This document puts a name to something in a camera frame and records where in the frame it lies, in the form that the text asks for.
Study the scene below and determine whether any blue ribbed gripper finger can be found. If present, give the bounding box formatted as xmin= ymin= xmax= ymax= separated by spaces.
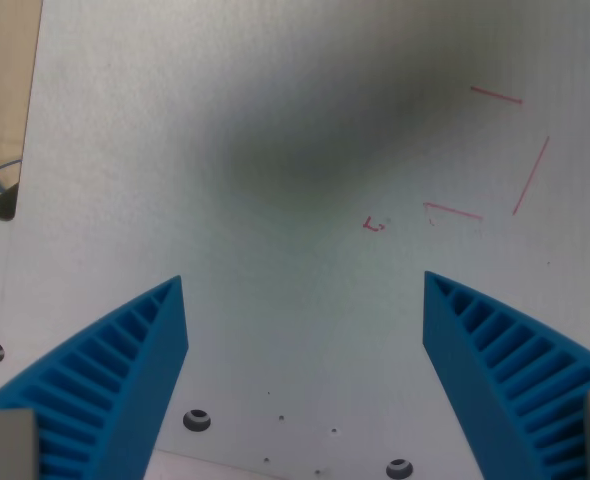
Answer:
xmin=0 ymin=275 xmax=190 ymax=480
xmin=422 ymin=271 xmax=590 ymax=480

